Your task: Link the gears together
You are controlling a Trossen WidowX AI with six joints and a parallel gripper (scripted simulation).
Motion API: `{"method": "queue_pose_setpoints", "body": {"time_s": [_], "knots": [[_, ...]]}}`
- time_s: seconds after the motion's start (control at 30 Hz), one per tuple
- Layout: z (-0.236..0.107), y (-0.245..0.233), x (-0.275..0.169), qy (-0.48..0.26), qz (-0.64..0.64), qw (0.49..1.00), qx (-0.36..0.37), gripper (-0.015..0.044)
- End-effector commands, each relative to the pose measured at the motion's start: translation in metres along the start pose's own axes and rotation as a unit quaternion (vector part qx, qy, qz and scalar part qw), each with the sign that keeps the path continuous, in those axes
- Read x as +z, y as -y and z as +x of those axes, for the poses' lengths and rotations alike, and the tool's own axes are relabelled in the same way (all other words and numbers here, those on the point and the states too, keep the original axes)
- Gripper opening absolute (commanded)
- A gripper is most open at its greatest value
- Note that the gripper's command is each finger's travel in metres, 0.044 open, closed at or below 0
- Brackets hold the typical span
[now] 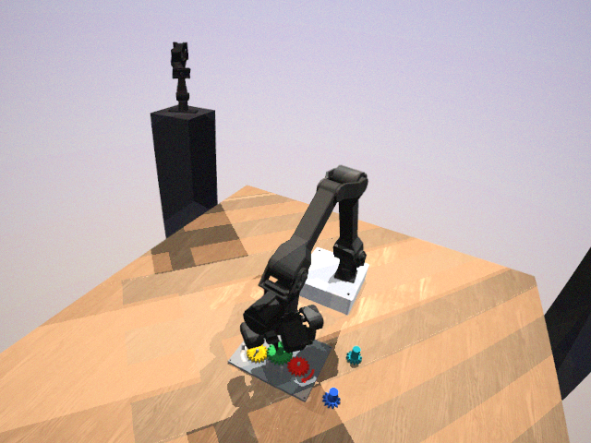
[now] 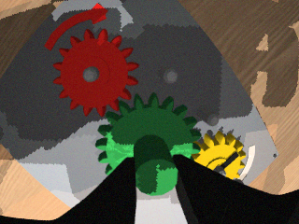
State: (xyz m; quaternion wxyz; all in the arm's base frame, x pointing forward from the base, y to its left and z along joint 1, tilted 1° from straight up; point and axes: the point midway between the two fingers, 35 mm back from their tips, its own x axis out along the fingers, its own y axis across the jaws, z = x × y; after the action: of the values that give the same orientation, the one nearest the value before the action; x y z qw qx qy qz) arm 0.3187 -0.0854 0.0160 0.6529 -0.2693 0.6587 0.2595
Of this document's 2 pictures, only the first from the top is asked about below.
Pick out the dark green gear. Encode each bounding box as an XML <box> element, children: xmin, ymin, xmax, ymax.
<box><xmin>267</xmin><ymin>341</ymin><xmax>293</xmax><ymax>365</ymax></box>

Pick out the yellow gear with black stripe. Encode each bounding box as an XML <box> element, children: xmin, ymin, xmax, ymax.
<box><xmin>247</xmin><ymin>345</ymin><xmax>268</xmax><ymax>363</ymax></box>

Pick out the teal gear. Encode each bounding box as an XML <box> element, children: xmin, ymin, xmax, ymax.
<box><xmin>345</xmin><ymin>346</ymin><xmax>362</xmax><ymax>365</ymax></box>

